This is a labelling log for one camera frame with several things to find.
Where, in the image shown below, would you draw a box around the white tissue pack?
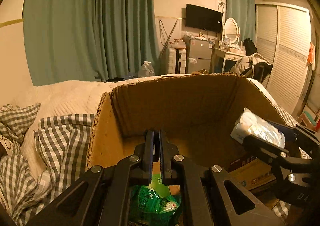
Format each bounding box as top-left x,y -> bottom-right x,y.
231,108 -> 285,149

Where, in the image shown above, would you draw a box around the green snack packet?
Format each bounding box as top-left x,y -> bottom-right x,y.
129,174 -> 182,225

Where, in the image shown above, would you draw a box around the grey checked bed sheet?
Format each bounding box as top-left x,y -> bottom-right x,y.
1,103 -> 94,225

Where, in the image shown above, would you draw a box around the chair with clothes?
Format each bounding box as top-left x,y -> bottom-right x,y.
230,38 -> 273,83

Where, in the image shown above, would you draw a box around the brown cardboard box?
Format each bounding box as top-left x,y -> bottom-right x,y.
87,74 -> 296,168

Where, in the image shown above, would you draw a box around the white louvred wardrobe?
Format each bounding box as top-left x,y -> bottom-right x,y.
255,3 -> 311,114

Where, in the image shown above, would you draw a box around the white dressing table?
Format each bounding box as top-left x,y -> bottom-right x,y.
210,47 -> 245,73

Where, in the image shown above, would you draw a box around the white oval vanity mirror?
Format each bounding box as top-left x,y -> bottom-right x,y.
223,18 -> 240,44

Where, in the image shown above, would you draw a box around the grey mini fridge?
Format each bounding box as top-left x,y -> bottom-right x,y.
183,36 -> 213,73

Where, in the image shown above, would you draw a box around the white stacked storage crates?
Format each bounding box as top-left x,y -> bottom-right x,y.
163,47 -> 187,74

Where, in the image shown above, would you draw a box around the large clear water bottle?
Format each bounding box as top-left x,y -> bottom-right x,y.
138,61 -> 155,78

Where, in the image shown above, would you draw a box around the green curtain by wardrobe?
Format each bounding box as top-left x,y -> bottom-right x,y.
226,0 -> 255,41

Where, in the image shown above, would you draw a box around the black wall television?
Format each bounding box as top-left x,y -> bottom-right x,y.
185,4 -> 223,33

